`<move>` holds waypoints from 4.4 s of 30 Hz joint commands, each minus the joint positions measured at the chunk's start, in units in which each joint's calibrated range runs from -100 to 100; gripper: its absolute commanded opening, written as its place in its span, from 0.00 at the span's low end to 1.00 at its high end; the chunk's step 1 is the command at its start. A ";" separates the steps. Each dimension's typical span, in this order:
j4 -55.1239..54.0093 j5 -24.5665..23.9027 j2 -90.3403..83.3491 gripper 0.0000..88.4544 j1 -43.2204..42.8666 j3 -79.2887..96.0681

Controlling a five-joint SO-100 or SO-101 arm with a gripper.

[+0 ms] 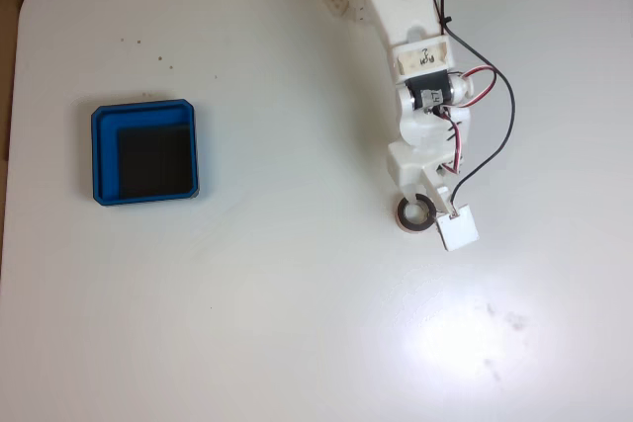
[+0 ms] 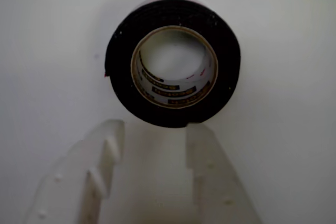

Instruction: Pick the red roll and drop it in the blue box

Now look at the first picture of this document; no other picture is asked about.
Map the red and white cable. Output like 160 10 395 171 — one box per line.
434 65 498 177

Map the blue square box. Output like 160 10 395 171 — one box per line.
90 98 202 208

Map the red tape roll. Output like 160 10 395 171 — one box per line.
395 194 439 236

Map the white square camera box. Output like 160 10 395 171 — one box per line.
434 203 482 253

